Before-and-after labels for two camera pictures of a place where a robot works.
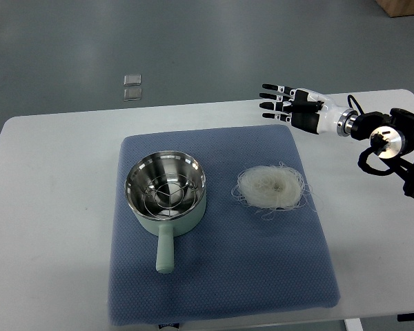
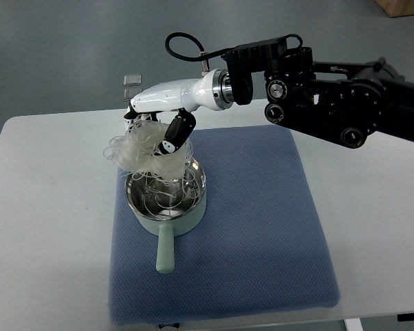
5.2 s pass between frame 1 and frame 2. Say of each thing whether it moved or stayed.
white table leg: stayed
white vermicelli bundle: moved
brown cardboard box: stayed
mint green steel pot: stayed
